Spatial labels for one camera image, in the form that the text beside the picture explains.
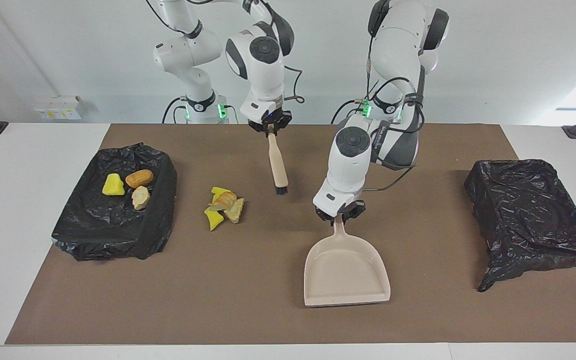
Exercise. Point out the beige hand brush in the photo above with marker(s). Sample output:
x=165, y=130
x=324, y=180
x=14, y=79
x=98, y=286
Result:
x=278, y=165

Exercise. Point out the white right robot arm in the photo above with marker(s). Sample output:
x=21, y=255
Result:
x=263, y=55

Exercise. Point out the pale bread chunk toy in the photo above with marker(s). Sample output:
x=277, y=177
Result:
x=234, y=211

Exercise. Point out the brown paper table mat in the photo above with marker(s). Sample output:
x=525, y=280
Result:
x=218, y=310

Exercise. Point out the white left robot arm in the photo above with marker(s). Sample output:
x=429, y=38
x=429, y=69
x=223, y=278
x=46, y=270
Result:
x=353, y=160

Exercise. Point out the yellow sponge piece green-backed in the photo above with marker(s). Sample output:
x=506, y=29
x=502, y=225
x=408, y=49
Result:
x=219, y=190

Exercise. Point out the orange striped bread chunk toy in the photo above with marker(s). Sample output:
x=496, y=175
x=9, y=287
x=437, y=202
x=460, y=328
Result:
x=225, y=200

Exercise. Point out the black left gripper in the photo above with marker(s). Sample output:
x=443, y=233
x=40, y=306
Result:
x=340, y=207

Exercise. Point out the beige plastic dustpan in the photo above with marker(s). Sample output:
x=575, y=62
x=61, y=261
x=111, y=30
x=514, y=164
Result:
x=345, y=275

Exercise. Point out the right black garbage bag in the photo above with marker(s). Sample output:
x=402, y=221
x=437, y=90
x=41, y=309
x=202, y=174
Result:
x=98, y=225

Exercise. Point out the white wall outlet box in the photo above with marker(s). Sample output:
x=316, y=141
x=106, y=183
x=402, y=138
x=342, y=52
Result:
x=58, y=107

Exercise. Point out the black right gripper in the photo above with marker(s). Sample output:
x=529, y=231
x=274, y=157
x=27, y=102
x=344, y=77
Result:
x=269, y=120

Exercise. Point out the brown bread bun toy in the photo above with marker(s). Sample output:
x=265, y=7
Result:
x=139, y=178

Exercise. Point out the orange striped croissant toy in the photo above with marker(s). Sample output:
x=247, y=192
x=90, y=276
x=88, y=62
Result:
x=140, y=198

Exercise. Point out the black garbage bag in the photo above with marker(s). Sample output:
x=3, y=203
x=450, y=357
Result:
x=528, y=210
x=98, y=225

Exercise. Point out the left black garbage bag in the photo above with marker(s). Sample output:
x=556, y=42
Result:
x=528, y=210

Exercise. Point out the green and yellow sponge piece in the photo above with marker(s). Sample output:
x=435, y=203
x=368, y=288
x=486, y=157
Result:
x=113, y=186

